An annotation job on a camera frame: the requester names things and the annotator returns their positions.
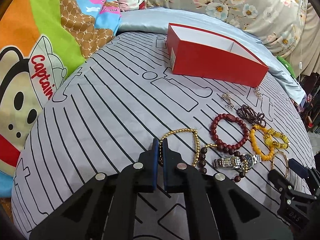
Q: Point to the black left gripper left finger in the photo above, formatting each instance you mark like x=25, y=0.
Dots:
x=134, y=179

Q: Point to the grey floral quilt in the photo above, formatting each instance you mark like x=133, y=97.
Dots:
x=287, y=28

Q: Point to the thin gold bangle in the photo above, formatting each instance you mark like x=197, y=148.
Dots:
x=286, y=162

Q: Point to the cartoon monkey captain blanket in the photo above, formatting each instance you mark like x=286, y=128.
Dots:
x=37, y=55

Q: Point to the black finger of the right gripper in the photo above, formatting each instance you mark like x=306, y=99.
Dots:
x=279, y=181

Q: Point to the grey lined bed sheet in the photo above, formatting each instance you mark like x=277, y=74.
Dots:
x=113, y=106

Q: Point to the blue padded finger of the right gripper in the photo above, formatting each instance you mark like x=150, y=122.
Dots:
x=298, y=168

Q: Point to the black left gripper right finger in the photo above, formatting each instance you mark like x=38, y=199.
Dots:
x=180, y=177

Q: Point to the silver wrist watch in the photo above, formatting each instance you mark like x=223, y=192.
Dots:
x=243, y=162

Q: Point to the red cardboard box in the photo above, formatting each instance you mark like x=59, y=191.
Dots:
x=202, y=53

